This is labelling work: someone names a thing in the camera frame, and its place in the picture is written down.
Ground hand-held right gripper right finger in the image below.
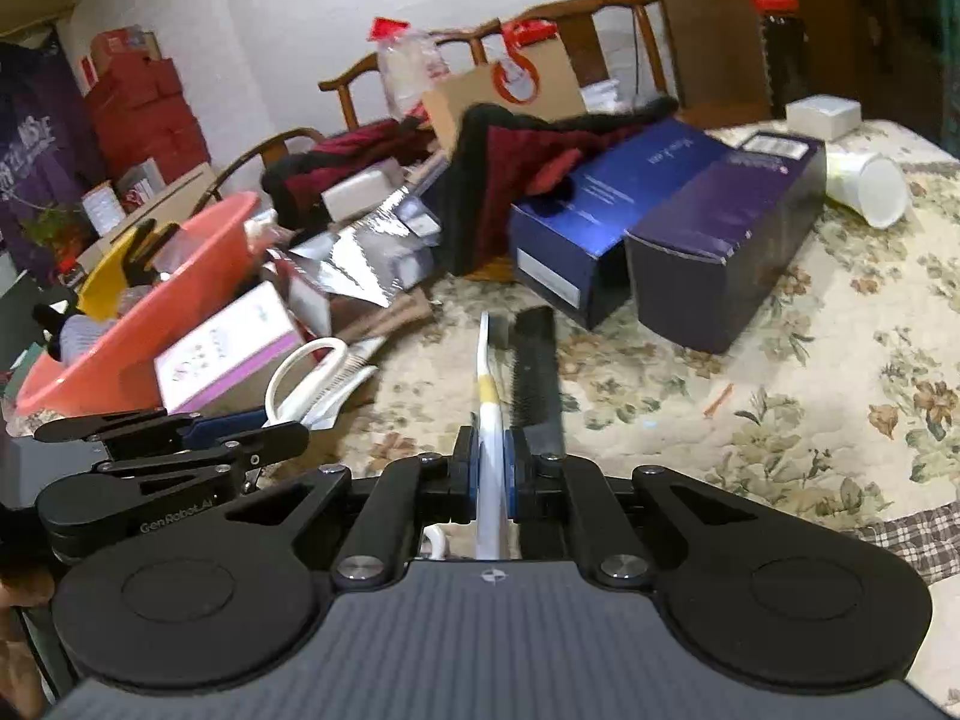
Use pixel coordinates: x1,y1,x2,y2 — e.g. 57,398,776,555
504,427,758,586

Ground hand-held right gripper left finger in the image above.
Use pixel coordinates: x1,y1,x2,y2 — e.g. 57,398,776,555
221,426,479,587

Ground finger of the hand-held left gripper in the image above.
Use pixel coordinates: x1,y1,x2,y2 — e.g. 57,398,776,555
94,421,311,488
34,406,267,445

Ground white toothbrush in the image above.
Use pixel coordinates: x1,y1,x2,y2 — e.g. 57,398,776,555
474,311,515,562

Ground pink plastic basin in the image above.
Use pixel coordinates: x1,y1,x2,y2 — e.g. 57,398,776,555
15,191,262,419

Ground dark purple box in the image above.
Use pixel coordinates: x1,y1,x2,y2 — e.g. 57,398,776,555
624,131,827,355

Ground brown paper bag red logo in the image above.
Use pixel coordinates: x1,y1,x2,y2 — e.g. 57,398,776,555
422,19,587,158

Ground floral cloth desktop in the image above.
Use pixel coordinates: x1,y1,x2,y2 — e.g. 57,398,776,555
330,118,960,691

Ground white scissors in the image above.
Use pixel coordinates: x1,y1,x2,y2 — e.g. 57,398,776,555
264,337,380,430

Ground pink white box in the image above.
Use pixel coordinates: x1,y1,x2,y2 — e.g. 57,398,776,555
154,281,305,415

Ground black comb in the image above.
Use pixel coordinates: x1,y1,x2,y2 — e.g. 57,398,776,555
508,306,565,458

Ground yellow black glove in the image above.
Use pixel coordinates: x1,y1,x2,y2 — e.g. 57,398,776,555
77,219,182,322

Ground silver foil bag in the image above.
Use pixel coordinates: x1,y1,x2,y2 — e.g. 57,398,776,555
285,191,440,308

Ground wooden chair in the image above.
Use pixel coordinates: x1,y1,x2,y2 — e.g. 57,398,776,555
191,127,327,218
319,0,676,132

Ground blue box white label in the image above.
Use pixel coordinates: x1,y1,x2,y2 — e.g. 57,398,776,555
510,116,725,331

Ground stack of red boxes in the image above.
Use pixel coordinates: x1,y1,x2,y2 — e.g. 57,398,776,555
77,28,212,185

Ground purple banner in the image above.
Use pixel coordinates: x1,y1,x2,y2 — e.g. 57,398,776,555
0,41,110,282

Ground plastic bag of cups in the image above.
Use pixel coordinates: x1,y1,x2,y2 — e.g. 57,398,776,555
367,15,452,121

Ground plaid cloth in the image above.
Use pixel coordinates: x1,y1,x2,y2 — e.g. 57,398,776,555
855,499,960,587

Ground white paper cup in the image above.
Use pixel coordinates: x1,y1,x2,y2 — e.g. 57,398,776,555
823,151,914,230

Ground small white box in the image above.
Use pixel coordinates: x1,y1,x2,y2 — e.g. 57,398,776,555
785,94,863,142

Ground dark jar red lid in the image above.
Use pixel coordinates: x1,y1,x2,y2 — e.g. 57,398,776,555
752,0,809,112

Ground wooden cabinet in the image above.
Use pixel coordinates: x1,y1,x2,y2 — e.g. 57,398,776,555
645,0,938,125

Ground green curtain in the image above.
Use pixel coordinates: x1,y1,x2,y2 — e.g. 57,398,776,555
926,0,960,143

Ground black cable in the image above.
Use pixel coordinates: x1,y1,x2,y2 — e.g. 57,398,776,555
621,0,647,98

